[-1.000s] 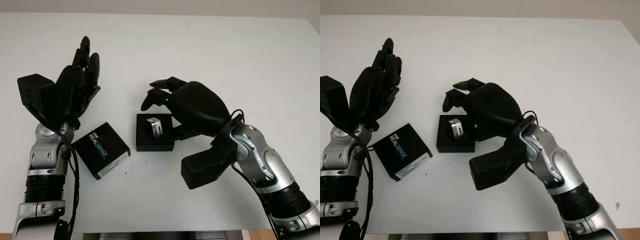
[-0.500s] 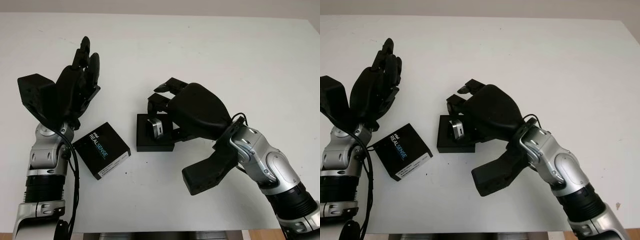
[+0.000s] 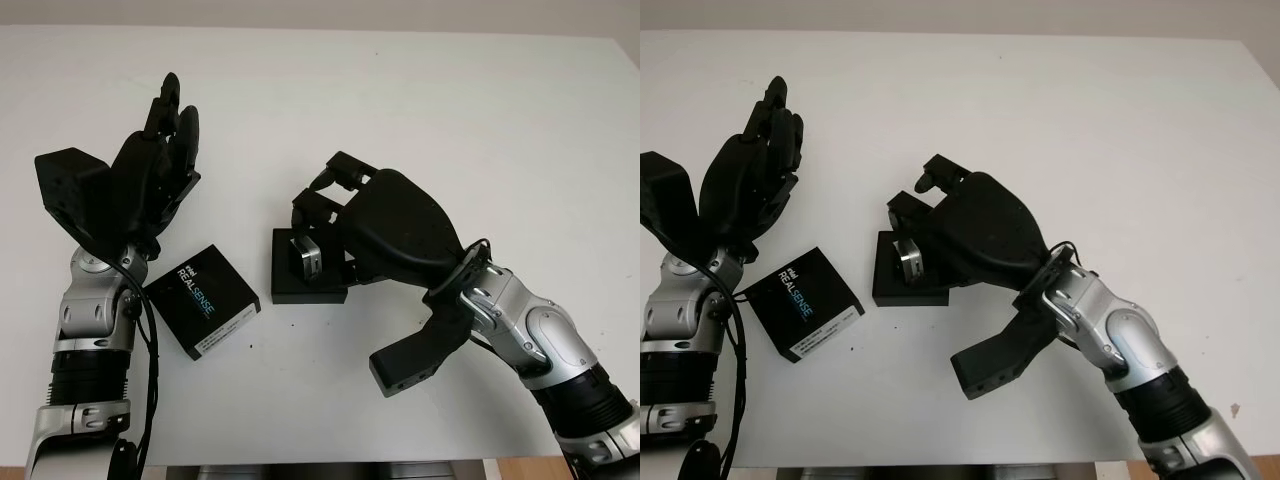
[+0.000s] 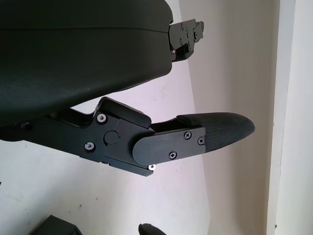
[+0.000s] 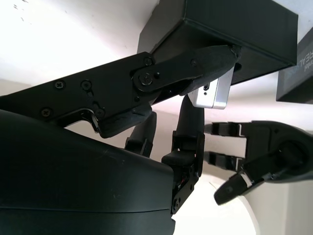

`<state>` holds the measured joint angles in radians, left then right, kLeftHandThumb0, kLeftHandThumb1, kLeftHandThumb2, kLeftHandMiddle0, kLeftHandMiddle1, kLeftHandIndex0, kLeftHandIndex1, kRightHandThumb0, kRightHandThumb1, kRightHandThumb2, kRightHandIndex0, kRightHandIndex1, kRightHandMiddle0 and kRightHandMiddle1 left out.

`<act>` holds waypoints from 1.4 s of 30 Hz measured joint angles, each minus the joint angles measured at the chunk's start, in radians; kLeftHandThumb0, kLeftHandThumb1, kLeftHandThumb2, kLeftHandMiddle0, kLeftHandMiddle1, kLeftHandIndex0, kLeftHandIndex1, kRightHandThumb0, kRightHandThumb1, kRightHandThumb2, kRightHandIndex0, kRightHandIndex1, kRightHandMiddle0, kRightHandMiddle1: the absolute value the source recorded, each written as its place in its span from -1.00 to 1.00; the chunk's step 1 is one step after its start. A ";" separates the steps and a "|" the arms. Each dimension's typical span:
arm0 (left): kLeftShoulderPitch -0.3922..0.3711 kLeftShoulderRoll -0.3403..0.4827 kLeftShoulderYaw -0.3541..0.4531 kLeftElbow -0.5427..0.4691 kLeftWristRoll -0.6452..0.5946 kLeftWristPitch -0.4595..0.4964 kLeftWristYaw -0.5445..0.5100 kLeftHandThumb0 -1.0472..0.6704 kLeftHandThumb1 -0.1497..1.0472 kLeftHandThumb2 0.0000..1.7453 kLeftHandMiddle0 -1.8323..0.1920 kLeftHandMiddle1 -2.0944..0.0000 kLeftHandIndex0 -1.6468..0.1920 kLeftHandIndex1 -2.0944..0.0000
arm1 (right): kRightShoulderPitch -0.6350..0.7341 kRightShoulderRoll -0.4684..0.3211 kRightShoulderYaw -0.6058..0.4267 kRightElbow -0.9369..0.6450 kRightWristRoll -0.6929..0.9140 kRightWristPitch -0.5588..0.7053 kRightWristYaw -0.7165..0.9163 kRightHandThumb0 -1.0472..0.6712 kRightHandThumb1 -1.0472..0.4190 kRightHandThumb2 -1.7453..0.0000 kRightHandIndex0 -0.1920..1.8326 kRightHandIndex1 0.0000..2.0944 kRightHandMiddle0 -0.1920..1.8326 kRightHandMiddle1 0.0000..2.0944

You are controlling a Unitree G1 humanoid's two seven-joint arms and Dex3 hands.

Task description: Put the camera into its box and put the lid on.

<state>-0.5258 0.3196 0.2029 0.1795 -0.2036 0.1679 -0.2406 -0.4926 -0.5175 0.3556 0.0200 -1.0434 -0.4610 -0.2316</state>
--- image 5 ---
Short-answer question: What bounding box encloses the black camera box base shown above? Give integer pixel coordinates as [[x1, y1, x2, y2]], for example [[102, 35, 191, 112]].
[[138, 0, 299, 86]]

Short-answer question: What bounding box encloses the black RealSense box lid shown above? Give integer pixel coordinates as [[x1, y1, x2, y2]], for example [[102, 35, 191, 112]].
[[275, 31, 313, 105]]

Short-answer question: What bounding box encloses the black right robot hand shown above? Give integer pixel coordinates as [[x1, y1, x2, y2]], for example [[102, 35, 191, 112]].
[[0, 44, 242, 235]]

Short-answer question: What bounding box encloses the silver depth camera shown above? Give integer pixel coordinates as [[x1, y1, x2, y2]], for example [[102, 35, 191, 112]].
[[188, 64, 234, 110]]

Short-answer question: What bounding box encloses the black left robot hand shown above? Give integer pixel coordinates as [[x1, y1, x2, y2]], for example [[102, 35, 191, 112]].
[[204, 119, 313, 206]]

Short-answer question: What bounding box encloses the white rounded robot body shell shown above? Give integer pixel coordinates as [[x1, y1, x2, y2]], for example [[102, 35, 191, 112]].
[[171, 171, 313, 235]]

